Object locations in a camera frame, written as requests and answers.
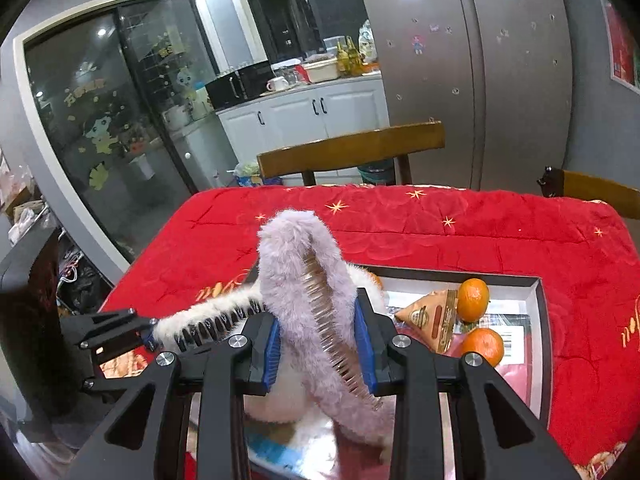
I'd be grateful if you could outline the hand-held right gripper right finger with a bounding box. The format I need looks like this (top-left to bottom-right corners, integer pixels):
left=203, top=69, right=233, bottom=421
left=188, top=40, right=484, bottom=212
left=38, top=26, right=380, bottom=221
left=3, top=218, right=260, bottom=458
left=352, top=297, right=581, bottom=480

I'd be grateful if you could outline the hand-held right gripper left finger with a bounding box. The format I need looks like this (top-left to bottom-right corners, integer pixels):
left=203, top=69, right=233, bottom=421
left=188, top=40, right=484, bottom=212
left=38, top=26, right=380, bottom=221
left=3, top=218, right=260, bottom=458
left=62, top=310, right=282, bottom=480

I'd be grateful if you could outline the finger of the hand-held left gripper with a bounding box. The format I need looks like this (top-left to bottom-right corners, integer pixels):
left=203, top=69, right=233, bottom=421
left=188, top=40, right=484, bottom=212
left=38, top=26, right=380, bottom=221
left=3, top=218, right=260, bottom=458
left=61, top=308, right=157, bottom=352
left=80, top=350, right=162, bottom=395

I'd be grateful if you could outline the white fluffy hair clip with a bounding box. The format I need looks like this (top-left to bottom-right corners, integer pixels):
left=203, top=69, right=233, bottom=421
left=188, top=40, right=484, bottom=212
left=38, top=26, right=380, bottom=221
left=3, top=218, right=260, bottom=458
left=152, top=285, right=268, bottom=353

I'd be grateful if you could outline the lilac fluffy hair clip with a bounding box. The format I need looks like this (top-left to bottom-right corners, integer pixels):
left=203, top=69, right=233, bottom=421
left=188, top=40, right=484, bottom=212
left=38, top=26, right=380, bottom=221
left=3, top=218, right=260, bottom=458
left=256, top=208, right=401, bottom=448

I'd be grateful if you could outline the black rectangular tray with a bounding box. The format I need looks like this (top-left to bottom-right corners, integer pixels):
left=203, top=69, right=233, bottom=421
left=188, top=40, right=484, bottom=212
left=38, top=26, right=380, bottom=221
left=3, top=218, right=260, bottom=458
left=350, top=264, right=553, bottom=431

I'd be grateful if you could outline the white fluffy hair accessory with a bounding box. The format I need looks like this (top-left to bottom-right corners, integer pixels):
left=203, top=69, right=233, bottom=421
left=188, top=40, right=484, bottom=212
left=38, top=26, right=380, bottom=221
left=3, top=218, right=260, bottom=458
left=244, top=384, right=312, bottom=423

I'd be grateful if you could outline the brown triangular snack packet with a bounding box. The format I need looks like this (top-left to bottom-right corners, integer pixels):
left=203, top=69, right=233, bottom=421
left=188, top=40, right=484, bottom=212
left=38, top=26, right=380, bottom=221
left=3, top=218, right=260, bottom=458
left=394, top=289, right=461, bottom=355

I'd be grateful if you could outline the mandarin orange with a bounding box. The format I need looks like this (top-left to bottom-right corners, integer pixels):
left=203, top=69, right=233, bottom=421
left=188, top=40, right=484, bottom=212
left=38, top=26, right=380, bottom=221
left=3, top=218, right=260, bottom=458
left=459, top=328, right=505, bottom=368
left=456, top=278, right=491, bottom=323

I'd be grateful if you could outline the red quilted table cover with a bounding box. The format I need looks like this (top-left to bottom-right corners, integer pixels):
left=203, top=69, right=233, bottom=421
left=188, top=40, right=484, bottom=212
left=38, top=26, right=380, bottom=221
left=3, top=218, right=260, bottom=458
left=97, top=184, right=640, bottom=480

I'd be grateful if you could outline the white barcode label sheet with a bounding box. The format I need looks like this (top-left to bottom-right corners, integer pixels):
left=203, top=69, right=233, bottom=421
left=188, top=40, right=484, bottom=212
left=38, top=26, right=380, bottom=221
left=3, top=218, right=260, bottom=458
left=487, top=312, right=531, bottom=366

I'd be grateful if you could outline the pink plastic packet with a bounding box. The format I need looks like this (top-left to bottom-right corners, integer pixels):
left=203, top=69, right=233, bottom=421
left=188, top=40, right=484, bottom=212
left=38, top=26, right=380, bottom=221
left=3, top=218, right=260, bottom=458
left=450, top=332, right=531, bottom=406

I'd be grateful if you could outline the green waste bin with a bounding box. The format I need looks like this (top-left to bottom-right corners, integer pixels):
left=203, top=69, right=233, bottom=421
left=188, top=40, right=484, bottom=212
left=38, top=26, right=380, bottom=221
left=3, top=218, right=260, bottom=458
left=357, top=157, right=396, bottom=187

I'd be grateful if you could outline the bag of vegetables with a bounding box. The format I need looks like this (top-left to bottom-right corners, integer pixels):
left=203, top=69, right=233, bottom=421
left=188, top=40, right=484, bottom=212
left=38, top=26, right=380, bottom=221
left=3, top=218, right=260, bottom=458
left=232, top=160, right=263, bottom=188

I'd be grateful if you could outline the wooden chair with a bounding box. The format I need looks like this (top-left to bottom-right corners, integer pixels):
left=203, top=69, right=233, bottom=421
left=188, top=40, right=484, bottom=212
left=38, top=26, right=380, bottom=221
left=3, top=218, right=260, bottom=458
left=256, top=121, right=446, bottom=187
left=537, top=165, right=640, bottom=221

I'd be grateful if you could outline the glass sliding door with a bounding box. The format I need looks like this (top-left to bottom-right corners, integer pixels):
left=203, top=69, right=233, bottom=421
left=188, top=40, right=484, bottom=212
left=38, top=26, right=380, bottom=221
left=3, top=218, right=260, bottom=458
left=12, top=0, right=241, bottom=271

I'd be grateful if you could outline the white kitchen cabinet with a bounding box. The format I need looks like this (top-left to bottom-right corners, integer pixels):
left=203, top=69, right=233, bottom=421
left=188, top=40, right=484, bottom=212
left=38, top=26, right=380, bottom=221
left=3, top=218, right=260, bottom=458
left=215, top=72, right=391, bottom=186

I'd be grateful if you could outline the black microwave oven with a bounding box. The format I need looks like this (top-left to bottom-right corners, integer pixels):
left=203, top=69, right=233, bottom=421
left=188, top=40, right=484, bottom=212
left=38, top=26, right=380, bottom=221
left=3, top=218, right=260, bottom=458
left=205, top=60, right=276, bottom=111

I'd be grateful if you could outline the silver double-door refrigerator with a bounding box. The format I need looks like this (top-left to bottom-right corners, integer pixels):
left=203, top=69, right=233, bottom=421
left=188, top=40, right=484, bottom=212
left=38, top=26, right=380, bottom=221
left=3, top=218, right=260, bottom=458
left=350, top=0, right=573, bottom=196

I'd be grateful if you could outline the beige plastic basin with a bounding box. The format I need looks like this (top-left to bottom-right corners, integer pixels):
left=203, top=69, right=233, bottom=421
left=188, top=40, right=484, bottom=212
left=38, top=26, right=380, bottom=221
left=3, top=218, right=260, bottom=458
left=302, top=59, right=341, bottom=83

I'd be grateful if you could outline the cluster of yellow bottles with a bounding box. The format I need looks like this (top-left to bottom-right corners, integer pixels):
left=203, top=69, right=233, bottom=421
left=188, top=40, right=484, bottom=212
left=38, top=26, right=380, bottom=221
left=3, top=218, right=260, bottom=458
left=336, top=35, right=361, bottom=78

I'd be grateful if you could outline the clear plastic bag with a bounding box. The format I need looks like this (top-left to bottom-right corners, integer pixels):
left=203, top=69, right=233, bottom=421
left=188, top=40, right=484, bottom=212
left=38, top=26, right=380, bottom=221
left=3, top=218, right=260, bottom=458
left=357, top=19, right=378, bottom=61

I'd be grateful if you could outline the red wall poster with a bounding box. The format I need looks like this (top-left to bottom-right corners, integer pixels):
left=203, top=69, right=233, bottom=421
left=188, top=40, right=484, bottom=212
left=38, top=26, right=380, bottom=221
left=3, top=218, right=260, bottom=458
left=597, top=0, right=640, bottom=93

